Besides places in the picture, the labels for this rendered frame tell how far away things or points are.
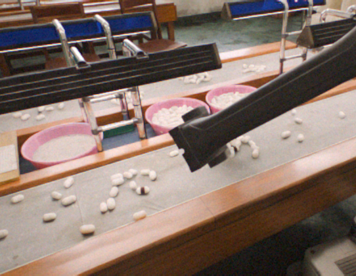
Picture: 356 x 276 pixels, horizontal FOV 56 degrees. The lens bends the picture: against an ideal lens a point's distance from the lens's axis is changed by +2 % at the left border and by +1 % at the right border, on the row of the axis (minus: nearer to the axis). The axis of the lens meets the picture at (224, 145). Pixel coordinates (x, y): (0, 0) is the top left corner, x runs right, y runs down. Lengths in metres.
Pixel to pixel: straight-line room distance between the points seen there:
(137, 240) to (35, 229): 0.29
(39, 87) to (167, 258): 0.52
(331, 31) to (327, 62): 0.87
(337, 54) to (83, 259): 0.69
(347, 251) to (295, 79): 0.89
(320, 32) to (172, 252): 0.87
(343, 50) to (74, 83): 0.67
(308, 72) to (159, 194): 0.68
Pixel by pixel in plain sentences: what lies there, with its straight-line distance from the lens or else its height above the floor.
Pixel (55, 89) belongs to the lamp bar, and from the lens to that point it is 0.90.
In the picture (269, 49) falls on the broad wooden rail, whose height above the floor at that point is 0.76.
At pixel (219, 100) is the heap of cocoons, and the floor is 0.74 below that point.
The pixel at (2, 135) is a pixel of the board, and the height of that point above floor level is 0.78.
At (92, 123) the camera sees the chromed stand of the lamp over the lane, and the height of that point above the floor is 0.87.
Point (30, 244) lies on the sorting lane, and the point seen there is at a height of 0.74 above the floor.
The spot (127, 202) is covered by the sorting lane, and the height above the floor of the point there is 0.74.
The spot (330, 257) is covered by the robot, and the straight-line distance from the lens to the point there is 1.20.
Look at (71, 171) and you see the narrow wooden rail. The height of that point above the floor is 0.76.
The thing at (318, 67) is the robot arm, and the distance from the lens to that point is 0.42.
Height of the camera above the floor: 1.38
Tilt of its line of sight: 33 degrees down
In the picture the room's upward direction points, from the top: 1 degrees counter-clockwise
